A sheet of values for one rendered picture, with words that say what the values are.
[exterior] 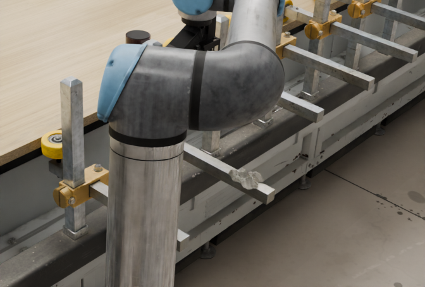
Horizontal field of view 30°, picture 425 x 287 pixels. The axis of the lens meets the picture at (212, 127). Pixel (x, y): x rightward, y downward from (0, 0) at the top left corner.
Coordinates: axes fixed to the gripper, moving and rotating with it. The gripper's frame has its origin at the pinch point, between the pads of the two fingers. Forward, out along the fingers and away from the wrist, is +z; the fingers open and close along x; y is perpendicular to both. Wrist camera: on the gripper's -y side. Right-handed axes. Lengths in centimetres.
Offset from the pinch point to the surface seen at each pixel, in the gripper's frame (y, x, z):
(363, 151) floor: 160, 27, 100
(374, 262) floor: 95, -16, 101
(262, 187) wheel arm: -0.1, -25.3, 14.6
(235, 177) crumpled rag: -2.8, -19.0, 13.6
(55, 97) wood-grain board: -12.1, 34.8, 10.6
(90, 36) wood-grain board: 20, 57, 10
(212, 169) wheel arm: -1.6, -11.2, 15.8
